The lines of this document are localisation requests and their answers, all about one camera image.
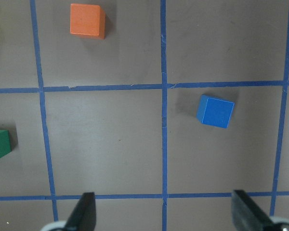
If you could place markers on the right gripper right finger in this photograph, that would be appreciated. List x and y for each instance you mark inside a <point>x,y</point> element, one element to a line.
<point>247,215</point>

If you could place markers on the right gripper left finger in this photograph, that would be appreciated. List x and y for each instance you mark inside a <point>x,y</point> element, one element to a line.
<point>83,217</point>

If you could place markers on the blue block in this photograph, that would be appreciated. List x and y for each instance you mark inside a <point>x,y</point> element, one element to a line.
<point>214,111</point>

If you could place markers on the orange block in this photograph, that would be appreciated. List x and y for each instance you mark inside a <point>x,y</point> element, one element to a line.
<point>87,21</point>

